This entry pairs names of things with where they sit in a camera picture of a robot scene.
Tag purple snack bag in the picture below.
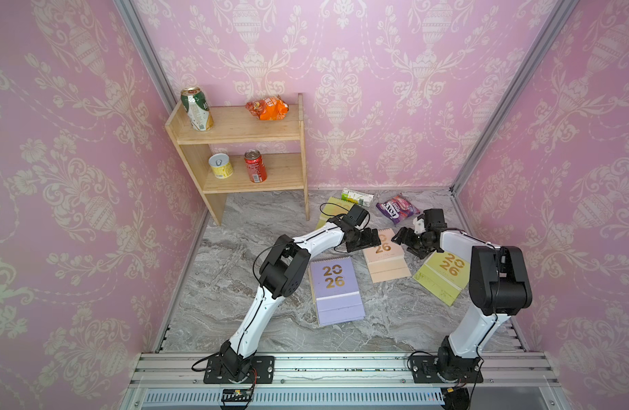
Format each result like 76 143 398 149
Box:
376 194 420 226

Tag orange snack bag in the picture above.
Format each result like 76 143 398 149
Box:
244 97 290 121

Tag black electronics box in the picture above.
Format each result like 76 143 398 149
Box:
221 388 254 407

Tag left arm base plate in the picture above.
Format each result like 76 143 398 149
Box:
203 355 275 384

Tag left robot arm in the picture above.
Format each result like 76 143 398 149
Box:
218 204 380 383

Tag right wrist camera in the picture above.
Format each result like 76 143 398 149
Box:
414 214 427 235

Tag aluminium mounting rail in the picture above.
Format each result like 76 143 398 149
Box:
121 351 571 409

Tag green calendar back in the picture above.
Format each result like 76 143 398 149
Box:
316 197 354 229

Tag green juice carton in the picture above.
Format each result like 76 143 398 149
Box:
341 188 374 207

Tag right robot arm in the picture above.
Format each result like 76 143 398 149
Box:
391 208 533 382

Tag wooden two-tier shelf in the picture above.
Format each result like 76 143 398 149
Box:
165 93 310 225

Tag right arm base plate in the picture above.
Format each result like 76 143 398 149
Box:
407 355 484 384

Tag purple calendar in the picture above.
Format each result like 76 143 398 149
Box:
309 256 366 326

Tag pink calendar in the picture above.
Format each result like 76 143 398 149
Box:
362 229 411 284

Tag green and white can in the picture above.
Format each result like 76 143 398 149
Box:
181 86 214 132

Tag yellow tin can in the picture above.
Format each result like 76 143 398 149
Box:
208 153 234 179

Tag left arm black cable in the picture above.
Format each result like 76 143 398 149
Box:
318 202 351 219

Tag red soda can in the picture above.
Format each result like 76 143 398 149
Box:
244 150 268 184

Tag green calendar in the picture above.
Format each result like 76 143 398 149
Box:
316 197 354 229
414 252 469 307

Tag green calendar far right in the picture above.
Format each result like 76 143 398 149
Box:
414 252 469 307

